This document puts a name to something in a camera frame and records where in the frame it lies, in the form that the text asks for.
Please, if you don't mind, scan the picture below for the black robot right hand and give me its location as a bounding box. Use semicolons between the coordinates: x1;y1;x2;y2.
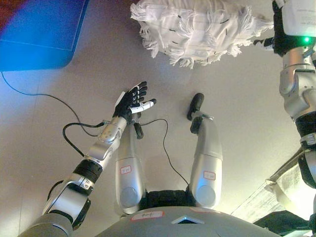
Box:
253;0;316;57

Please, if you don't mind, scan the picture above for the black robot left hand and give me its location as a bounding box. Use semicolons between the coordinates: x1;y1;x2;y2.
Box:
113;81;157;121

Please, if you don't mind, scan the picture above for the white fringed pillow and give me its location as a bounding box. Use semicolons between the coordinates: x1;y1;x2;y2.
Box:
130;0;275;70

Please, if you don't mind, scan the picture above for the silver robot left leg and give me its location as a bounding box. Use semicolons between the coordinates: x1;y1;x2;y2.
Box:
115;120;145;215

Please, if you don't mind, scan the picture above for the silver robot leg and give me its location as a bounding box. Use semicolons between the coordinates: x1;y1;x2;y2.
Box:
187;93;224;208
115;120;145;215

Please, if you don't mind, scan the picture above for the silver robot right leg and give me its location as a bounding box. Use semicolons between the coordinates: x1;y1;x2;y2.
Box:
187;93;224;208

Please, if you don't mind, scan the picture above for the dark reddish wooden cabinet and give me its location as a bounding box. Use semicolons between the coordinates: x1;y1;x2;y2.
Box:
0;0;90;72

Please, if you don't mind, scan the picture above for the grey robot torso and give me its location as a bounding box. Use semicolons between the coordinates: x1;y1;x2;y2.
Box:
93;190;282;237

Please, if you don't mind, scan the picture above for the white textured blanket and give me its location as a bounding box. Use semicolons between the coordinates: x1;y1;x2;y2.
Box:
232;162;309;223

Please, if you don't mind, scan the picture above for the thin black tether cable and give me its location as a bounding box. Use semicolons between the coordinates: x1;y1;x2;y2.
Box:
138;118;191;186

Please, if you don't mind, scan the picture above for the thick black wrist cable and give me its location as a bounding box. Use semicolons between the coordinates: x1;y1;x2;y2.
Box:
62;120;109;158

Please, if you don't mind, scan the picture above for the thin black floor cable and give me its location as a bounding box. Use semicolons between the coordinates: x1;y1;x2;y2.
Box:
0;71;99;138

